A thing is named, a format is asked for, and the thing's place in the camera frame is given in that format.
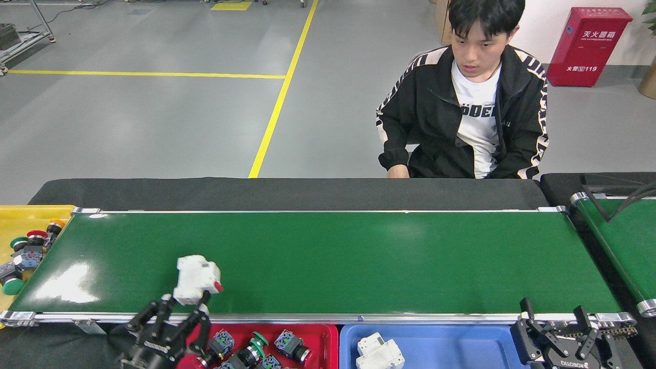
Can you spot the yellow plastic tray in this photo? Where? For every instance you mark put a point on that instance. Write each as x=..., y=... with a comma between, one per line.
x=20, y=218

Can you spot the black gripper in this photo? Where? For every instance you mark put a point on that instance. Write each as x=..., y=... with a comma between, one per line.
x=574, y=361
x=151, y=356

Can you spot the long green conveyor belt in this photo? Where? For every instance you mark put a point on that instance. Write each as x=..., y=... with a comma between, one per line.
x=359, y=266

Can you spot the red plastic bin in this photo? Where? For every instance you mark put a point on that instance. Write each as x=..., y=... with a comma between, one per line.
x=323, y=343

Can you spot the brown cardboard box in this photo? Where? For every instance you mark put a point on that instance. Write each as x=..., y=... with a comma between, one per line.
x=442, y=23

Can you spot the person's right hand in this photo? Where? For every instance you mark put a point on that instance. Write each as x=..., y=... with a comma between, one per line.
x=398, y=172

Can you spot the green feeder conveyor belt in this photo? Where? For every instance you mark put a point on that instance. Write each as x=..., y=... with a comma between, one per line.
x=625, y=246

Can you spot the person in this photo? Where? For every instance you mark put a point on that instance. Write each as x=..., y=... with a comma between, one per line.
x=425, y=113

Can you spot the grey metal case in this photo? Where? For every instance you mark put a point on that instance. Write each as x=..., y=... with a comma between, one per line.
x=9, y=37

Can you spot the red fire extinguisher box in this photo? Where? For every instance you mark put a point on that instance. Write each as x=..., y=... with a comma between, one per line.
x=589, y=46

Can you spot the white circuit breaker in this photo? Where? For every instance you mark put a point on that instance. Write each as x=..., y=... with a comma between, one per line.
x=195, y=277
x=379, y=353

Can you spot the blue plastic bin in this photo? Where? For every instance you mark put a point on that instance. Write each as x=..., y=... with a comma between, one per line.
x=451, y=348

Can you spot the silver metal rack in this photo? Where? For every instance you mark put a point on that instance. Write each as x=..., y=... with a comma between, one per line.
x=25, y=42

